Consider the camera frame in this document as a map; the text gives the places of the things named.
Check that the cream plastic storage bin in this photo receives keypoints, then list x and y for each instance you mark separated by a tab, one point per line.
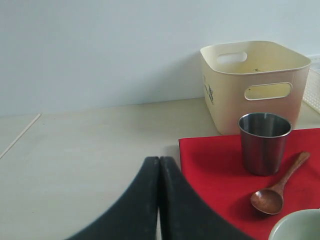
252	76

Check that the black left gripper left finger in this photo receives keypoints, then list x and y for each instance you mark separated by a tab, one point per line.
134	215

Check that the white perforated plastic basket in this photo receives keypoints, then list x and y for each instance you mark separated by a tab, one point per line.
312	88

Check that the red table cloth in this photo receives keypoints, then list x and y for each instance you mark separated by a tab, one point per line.
213	167

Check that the stainless steel cup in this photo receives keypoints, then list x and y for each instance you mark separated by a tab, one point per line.
263	137

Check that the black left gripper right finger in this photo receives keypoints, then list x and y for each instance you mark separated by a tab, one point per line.
183	214

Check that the brown wooden spoon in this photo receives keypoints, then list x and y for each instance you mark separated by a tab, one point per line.
270	200

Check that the pale green ceramic bowl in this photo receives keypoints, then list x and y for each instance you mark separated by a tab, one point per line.
298	225

